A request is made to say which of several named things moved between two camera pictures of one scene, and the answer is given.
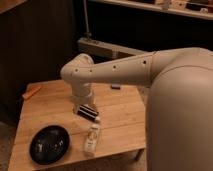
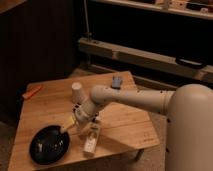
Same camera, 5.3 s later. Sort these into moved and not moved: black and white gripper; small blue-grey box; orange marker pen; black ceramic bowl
Moved: black and white gripper
Not moved: orange marker pen; small blue-grey box; black ceramic bowl
